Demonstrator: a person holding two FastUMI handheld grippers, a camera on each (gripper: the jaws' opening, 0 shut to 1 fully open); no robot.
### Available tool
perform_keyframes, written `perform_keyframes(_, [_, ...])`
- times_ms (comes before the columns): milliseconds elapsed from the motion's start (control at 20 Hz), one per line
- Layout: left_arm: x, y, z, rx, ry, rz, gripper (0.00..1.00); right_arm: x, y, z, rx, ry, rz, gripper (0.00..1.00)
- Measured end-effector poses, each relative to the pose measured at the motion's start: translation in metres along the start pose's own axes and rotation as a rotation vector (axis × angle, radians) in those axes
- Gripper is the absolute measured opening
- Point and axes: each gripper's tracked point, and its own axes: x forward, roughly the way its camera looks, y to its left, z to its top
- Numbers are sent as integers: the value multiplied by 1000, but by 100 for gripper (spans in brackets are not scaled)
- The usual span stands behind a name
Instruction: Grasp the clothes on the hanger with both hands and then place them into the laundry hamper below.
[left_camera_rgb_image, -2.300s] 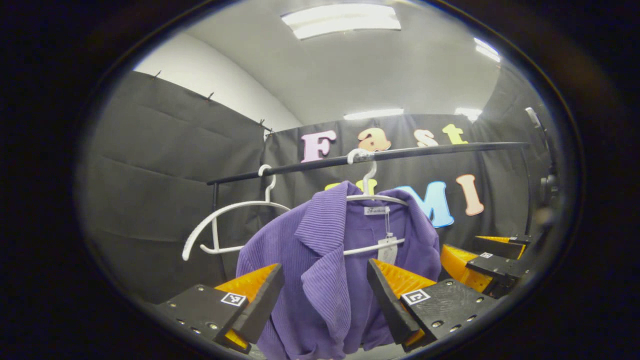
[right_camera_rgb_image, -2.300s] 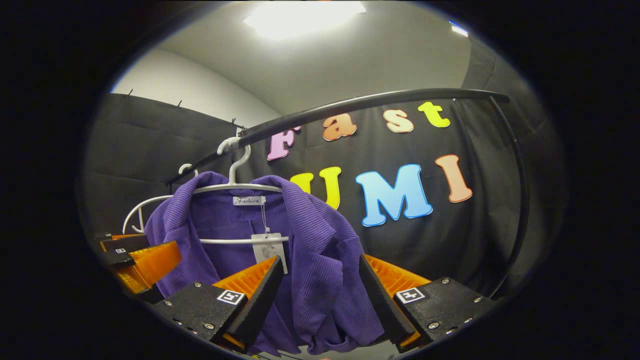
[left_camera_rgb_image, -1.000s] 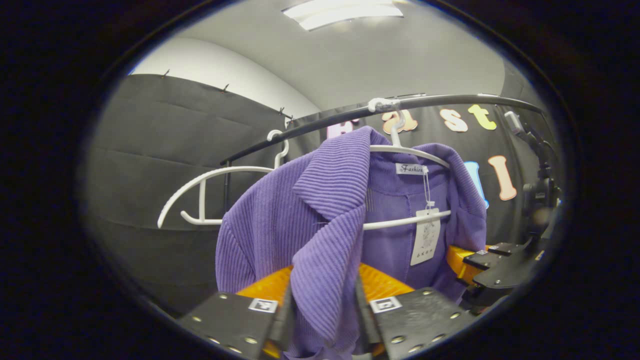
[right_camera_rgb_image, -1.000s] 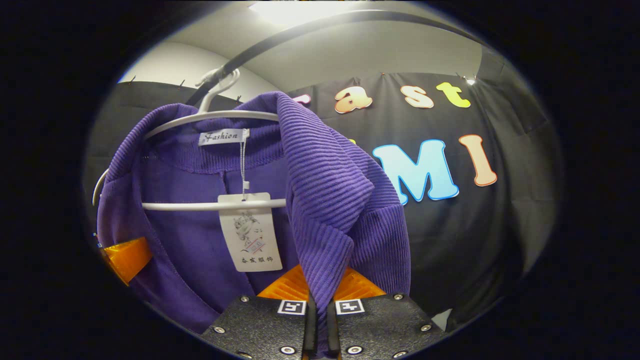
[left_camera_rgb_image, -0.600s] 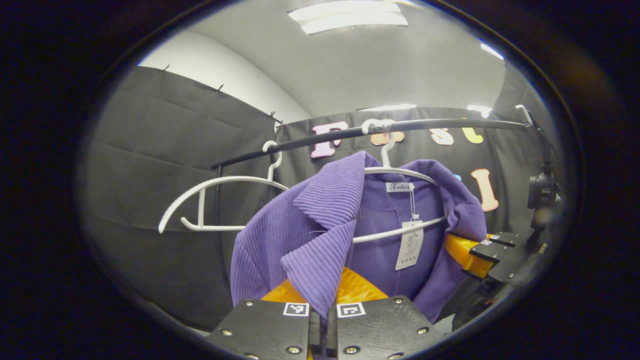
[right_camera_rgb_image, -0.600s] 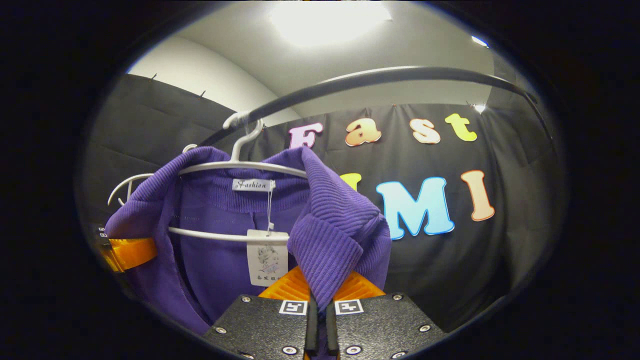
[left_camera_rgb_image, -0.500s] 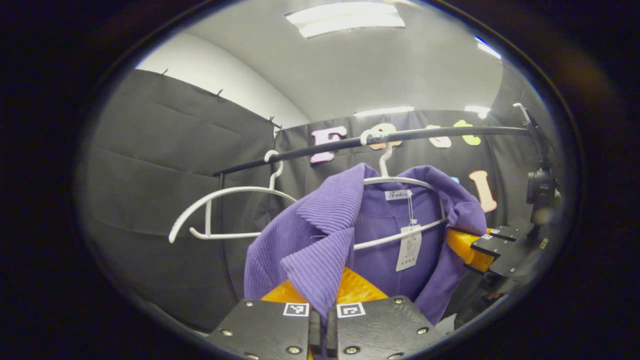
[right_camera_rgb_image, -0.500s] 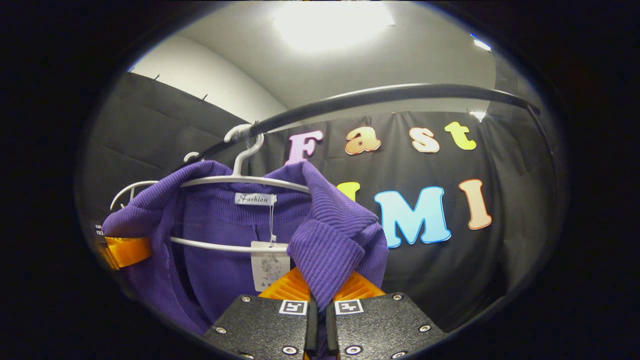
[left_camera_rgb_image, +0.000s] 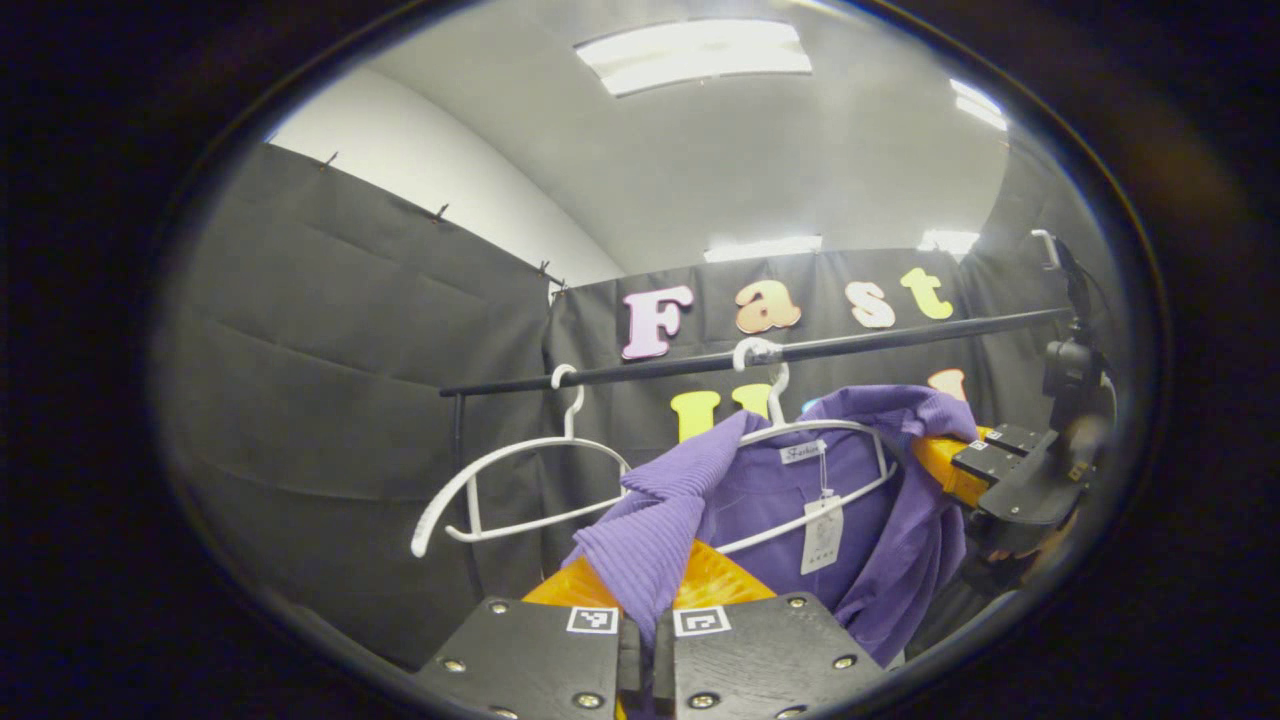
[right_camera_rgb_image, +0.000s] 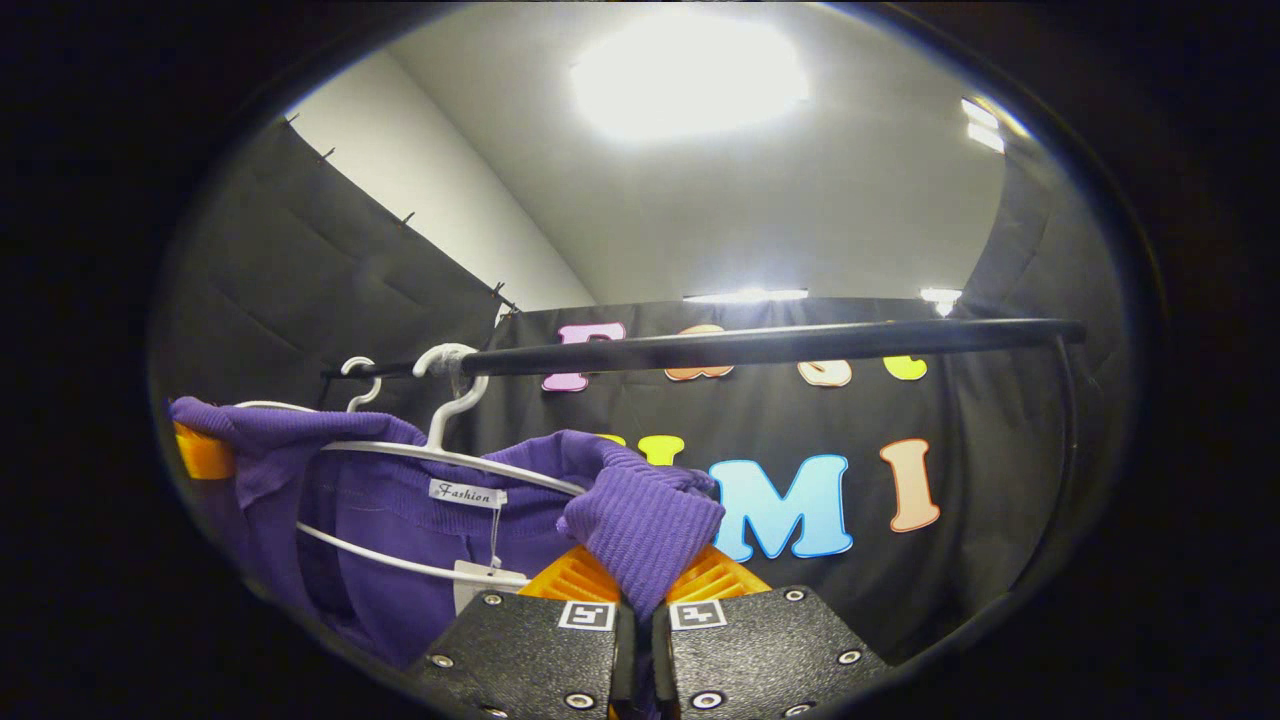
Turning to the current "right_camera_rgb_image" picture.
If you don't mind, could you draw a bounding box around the black backdrop cloth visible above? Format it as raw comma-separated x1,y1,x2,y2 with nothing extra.
150,115,1131,666

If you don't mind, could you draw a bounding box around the white clothes hanger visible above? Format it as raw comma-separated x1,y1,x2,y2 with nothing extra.
232,357,383,413
295,343,591,588

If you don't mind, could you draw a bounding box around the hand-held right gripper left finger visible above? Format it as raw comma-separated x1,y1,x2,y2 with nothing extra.
408,545,637,720

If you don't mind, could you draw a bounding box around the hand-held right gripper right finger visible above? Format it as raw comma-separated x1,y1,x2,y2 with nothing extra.
652,545,891,719

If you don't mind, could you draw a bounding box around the large ceiling light panel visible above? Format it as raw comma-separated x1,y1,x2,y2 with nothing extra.
570,15,811,141

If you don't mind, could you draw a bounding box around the black clothes rack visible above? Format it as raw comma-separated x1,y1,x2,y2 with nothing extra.
320,318,1086,601

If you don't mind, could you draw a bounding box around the purple knit jacket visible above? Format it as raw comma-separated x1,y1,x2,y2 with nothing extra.
168,397,727,719

